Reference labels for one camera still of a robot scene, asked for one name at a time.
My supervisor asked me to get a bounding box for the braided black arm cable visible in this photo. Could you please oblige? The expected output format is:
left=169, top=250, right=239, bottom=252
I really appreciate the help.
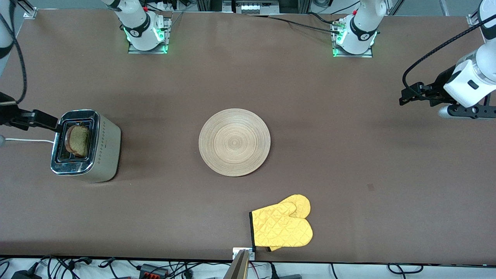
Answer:
left=402, top=15, right=496, bottom=92
left=0, top=11, right=28, bottom=104

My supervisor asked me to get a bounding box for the red and black connector block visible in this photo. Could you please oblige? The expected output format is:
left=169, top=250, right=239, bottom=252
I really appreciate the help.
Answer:
left=139, top=263, right=169, bottom=279

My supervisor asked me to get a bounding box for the braided black right arm cable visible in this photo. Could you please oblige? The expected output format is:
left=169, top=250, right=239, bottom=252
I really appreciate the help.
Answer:
left=0, top=11, right=28, bottom=104

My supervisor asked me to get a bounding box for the small silver mount bracket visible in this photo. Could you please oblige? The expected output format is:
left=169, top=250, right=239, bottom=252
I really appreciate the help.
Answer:
left=232, top=248, right=256, bottom=260

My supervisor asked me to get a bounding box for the thin black table cable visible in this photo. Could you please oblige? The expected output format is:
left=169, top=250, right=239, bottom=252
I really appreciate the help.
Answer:
left=247, top=15, right=342, bottom=34

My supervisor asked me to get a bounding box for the aluminium camera mount bar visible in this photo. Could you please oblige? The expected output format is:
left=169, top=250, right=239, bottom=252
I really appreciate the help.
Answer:
left=224, top=250, right=250, bottom=279

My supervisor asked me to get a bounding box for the black power adapter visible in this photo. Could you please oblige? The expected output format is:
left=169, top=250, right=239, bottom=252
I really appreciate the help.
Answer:
left=11, top=269, right=42, bottom=279

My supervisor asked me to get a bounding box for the white toaster power cord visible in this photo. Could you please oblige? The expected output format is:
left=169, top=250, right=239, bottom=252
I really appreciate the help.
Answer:
left=5, top=138, right=55, bottom=145

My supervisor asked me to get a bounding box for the braided black left arm cable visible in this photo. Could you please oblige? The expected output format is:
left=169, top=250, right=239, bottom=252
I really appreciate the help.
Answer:
left=402, top=15, right=496, bottom=92

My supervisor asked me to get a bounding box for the thick black table cable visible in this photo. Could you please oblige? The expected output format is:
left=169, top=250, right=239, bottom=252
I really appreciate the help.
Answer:
left=308, top=12, right=338, bottom=25

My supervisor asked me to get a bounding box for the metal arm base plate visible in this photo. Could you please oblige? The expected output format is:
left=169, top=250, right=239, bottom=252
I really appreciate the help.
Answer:
left=332, top=19, right=374, bottom=59
left=128, top=16, right=171, bottom=55

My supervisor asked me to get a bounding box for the yellow quilted oven mitt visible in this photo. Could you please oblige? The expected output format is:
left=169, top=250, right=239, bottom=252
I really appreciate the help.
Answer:
left=250, top=201, right=313, bottom=248
left=267, top=195, right=311, bottom=252

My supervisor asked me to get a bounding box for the tangled black floor cable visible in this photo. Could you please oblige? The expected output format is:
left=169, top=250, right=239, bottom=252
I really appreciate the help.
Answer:
left=38, top=255, right=94, bottom=272

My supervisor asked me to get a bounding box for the round wooden plate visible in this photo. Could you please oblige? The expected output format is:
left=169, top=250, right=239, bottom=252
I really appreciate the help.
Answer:
left=198, top=108, right=270, bottom=177

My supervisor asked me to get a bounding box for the looped black floor cable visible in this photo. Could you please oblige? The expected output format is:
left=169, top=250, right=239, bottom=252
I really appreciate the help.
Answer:
left=387, top=263, right=424, bottom=274

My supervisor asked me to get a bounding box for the silver two-slot toaster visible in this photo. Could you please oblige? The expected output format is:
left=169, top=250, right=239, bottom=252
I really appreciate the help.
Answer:
left=50, top=109, right=122, bottom=183

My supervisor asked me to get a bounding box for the brown bread slice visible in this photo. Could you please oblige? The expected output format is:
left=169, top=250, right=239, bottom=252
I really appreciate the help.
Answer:
left=64, top=125, right=91, bottom=157

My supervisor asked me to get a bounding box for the white power strip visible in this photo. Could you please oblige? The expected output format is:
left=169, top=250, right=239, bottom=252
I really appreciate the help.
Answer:
left=234, top=2, right=280, bottom=15

